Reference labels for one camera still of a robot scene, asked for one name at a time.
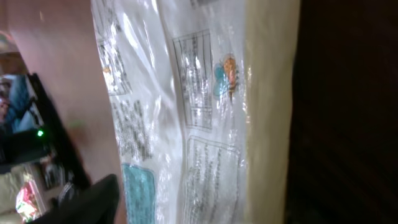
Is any white blue snack bag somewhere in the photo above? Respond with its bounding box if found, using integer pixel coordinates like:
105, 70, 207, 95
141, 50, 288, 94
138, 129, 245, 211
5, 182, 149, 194
91, 0, 300, 223

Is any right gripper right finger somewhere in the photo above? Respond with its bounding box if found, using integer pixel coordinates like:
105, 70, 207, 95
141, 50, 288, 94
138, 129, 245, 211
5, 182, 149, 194
288, 0, 397, 223

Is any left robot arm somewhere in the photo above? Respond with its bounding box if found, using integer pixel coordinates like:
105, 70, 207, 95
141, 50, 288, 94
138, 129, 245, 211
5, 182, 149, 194
1, 73, 91, 189

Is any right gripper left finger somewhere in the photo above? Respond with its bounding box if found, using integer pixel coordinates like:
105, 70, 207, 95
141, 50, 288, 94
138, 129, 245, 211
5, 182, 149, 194
31, 174, 120, 224

